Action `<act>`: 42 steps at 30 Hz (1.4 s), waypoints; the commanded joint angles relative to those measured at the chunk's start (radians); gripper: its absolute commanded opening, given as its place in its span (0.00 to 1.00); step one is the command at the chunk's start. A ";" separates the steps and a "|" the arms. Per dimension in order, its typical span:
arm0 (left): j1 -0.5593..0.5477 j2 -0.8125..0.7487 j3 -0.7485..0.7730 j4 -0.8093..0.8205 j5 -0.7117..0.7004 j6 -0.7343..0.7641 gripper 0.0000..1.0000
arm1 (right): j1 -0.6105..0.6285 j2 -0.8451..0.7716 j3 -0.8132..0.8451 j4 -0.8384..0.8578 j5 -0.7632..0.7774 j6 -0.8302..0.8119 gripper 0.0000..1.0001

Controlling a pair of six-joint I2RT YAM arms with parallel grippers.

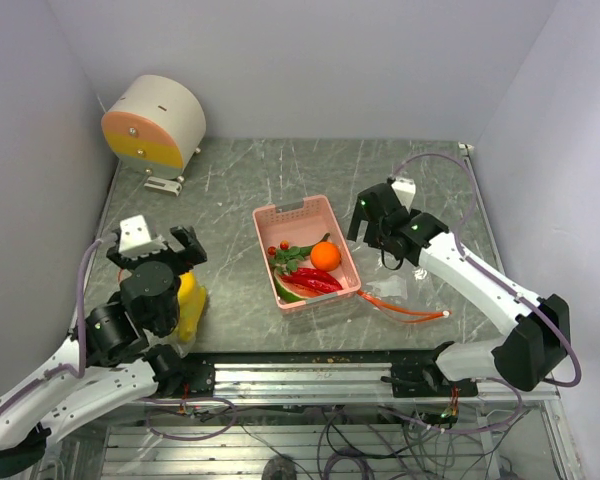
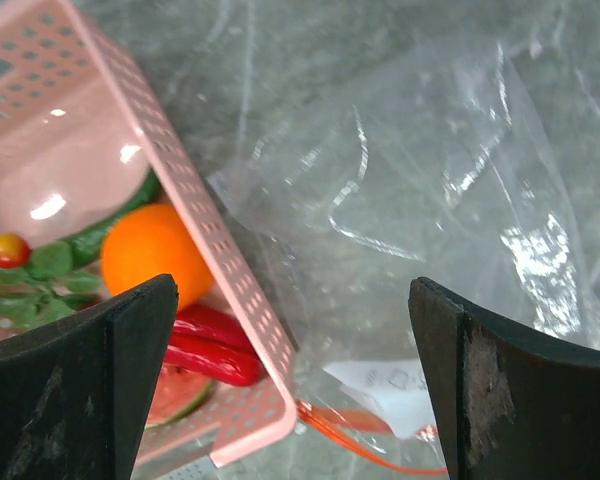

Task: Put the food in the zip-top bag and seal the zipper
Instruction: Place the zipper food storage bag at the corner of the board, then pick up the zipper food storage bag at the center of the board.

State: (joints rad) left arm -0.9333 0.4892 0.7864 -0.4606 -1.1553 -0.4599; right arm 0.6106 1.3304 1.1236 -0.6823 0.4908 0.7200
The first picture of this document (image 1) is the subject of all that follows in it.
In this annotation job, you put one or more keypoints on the red chili pepper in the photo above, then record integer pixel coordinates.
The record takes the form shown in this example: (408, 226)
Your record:
(316, 285)
(317, 274)

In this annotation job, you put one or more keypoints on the orange fruit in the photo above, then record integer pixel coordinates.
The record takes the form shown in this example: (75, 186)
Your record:
(325, 256)

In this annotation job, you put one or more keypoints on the small white bracket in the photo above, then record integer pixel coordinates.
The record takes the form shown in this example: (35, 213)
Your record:
(165, 186)

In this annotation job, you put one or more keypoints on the clear zip bag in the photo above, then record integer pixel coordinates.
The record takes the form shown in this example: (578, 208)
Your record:
(394, 296)
(181, 349)

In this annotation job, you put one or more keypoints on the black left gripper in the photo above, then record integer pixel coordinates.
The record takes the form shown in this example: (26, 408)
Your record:
(192, 252)

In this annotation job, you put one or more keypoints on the green cucumber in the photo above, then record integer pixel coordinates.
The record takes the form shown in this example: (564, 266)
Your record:
(308, 248)

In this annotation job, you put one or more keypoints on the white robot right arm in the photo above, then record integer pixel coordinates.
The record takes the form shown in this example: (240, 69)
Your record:
(534, 330)

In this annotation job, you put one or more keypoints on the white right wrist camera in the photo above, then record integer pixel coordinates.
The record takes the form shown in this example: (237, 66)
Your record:
(405, 190)

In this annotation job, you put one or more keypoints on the aluminium rail frame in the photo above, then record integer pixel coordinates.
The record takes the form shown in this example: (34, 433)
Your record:
(333, 418)

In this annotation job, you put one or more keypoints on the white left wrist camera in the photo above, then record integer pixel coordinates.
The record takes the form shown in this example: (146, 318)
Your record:
(138, 238)

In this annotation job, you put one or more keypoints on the pink perforated plastic basket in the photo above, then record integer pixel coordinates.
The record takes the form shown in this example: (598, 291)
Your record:
(307, 258)

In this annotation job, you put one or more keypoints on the yellow banana bunch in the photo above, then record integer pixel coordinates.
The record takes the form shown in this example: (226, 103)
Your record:
(192, 298)

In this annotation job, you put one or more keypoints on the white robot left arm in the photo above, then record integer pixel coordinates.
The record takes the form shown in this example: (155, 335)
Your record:
(128, 348)

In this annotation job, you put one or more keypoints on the watermelon slice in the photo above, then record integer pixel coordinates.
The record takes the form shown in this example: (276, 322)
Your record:
(290, 292)

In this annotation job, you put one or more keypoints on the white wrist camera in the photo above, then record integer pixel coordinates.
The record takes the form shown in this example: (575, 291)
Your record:
(138, 238)
(405, 190)

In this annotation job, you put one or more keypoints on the round cream drawer box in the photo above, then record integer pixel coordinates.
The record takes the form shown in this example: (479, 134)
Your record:
(155, 127)

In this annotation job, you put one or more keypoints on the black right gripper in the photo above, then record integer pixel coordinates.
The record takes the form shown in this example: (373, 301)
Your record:
(359, 216)

